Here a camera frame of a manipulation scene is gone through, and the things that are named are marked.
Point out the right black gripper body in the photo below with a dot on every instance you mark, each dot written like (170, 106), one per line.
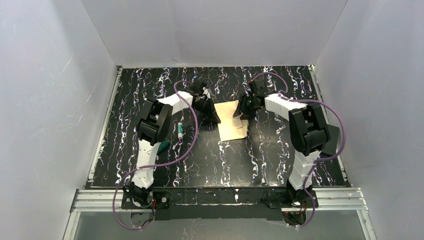
(245, 108)

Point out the cream envelope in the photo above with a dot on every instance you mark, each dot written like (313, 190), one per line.
(230, 128)

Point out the green handled screwdriver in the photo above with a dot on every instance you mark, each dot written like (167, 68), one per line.
(163, 146)

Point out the aluminium frame rail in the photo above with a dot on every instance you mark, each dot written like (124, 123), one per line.
(106, 200)

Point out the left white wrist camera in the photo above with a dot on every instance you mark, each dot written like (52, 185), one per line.
(205, 93)

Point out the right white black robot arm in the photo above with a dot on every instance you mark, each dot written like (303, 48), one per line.
(309, 135)

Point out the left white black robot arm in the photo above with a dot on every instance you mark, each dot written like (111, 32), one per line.
(153, 129)

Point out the white green glue stick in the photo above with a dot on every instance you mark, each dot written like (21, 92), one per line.
(180, 131)

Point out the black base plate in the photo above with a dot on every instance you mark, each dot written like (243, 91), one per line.
(259, 212)

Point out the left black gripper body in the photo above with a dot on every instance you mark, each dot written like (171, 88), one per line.
(208, 108)

